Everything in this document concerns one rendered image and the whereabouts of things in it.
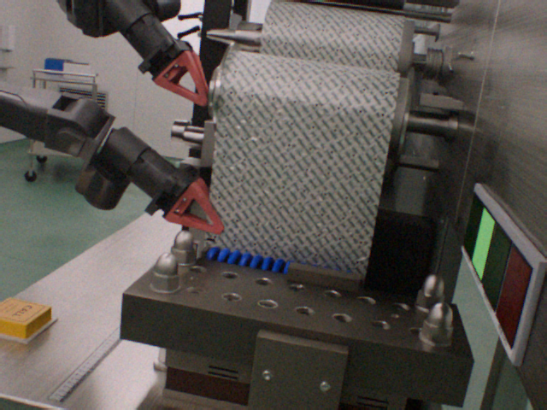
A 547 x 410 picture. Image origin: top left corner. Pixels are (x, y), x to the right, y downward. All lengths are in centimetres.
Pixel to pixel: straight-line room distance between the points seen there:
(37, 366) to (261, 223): 35
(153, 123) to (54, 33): 150
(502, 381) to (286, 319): 50
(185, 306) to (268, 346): 11
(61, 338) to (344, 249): 41
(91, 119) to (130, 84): 605
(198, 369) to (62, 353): 21
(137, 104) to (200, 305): 625
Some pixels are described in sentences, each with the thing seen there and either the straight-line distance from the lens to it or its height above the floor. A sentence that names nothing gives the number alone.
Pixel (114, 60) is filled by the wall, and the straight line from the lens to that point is 699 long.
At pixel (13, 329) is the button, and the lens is 90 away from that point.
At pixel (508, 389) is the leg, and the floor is 83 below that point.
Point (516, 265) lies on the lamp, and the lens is 43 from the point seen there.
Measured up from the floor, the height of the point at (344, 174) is 117.
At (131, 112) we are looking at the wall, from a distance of 694.
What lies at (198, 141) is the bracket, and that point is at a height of 117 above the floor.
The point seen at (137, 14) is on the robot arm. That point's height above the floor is 135.
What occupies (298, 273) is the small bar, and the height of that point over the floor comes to 104.
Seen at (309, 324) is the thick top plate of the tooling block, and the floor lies 103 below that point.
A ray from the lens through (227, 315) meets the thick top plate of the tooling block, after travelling 69.
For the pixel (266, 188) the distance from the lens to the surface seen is 84.
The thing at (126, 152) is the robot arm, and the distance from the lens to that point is 86.
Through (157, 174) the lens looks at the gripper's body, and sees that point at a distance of 85.
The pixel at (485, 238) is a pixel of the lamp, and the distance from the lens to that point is 53.
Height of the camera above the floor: 132
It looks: 14 degrees down
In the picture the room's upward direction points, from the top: 8 degrees clockwise
